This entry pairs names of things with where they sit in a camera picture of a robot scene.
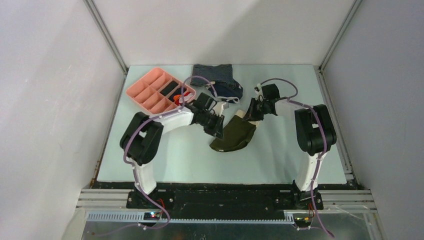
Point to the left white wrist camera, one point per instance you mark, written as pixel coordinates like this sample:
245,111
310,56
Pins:
219,108

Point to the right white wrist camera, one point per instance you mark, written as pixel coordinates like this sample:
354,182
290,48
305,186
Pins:
259,92

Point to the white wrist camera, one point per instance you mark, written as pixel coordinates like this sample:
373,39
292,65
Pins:
259,92
219,108

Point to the grey striped folded underwear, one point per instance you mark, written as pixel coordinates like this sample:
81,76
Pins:
222,73

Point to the red white rolled garment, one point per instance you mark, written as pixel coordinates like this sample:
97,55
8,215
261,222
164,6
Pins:
179,99

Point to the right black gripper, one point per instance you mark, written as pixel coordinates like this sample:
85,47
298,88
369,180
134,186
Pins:
251,115

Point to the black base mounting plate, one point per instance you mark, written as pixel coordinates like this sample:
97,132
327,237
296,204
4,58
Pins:
226,201

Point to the pink divided organizer tray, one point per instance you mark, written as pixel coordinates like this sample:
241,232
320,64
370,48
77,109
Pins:
145,92

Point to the grey slotted cable duct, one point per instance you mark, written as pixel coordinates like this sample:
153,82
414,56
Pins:
141,217

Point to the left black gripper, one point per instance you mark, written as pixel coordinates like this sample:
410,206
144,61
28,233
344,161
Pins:
217,129

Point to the navy blue underwear white trim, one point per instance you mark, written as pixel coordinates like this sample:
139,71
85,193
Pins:
231,94

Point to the olive green underwear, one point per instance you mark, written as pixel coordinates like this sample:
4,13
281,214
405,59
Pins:
237,134

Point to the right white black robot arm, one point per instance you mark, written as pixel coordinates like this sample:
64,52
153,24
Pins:
315,132

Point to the navy rolled garment in tray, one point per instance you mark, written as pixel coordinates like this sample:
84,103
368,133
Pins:
177,93

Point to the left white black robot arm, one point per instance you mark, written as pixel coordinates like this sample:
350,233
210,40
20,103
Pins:
141,139

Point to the black rolled garment in tray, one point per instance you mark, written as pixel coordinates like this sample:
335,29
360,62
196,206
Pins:
169,87

